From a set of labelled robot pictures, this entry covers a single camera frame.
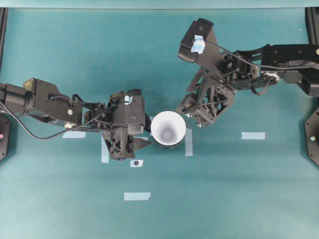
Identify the tape strip far right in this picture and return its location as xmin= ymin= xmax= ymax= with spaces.
xmin=241 ymin=132 xmax=266 ymax=140

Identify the tape strip lower centre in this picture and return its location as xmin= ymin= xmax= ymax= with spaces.
xmin=124 ymin=192 xmax=151 ymax=201

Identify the small marker with black dot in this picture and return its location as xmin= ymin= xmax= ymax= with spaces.
xmin=130 ymin=160 xmax=144 ymax=167

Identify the tape strip far left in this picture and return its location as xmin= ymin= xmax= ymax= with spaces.
xmin=62 ymin=131 xmax=86 ymax=139

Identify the black frame rail right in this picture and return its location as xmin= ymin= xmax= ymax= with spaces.
xmin=305 ymin=6 xmax=319 ymax=45

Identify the vertical tape strip left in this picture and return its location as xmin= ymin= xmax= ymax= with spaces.
xmin=101 ymin=135 xmax=109 ymax=163

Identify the vertical tape strip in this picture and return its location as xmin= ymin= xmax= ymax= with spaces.
xmin=101 ymin=135 xmax=109 ymax=163
xmin=184 ymin=128 xmax=193 ymax=157

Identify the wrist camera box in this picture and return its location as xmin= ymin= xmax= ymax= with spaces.
xmin=177 ymin=18 xmax=222 ymax=71
xmin=109 ymin=89 xmax=145 ymax=125

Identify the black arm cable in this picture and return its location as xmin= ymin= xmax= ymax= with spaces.
xmin=204 ymin=41 xmax=319 ymax=68
xmin=0 ymin=99 xmax=118 ymax=140

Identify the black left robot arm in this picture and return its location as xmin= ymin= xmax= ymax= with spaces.
xmin=0 ymin=78 xmax=151 ymax=161

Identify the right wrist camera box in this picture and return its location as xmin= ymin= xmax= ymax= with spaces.
xmin=177 ymin=18 xmax=222 ymax=71

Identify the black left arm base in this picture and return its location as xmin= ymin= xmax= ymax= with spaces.
xmin=0 ymin=114 xmax=11 ymax=161

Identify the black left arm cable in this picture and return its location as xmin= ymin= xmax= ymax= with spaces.
xmin=0 ymin=99 xmax=118 ymax=140

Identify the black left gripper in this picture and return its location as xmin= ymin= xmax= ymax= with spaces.
xmin=84 ymin=103 xmax=152 ymax=161

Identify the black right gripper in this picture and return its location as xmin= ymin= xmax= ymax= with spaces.
xmin=176 ymin=67 xmax=234 ymax=127

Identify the white plastic cup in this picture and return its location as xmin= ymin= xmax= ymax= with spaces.
xmin=151 ymin=111 xmax=186 ymax=147

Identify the black frame rail left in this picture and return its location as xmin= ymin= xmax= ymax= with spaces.
xmin=0 ymin=7 xmax=8 ymax=66

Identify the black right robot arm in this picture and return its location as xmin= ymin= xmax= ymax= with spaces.
xmin=176 ymin=43 xmax=319 ymax=127

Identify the black frame rail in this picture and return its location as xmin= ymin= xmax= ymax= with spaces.
xmin=305 ymin=6 xmax=319 ymax=45
xmin=0 ymin=7 xmax=8 ymax=66

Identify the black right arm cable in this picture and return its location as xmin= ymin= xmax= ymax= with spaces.
xmin=204 ymin=41 xmax=319 ymax=68

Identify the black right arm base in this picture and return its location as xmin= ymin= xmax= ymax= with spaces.
xmin=304 ymin=108 xmax=319 ymax=166

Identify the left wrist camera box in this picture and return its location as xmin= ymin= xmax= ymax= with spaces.
xmin=109 ymin=89 xmax=145 ymax=125

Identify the vertical tape strip right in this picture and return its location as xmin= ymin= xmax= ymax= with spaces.
xmin=184 ymin=128 xmax=193 ymax=157

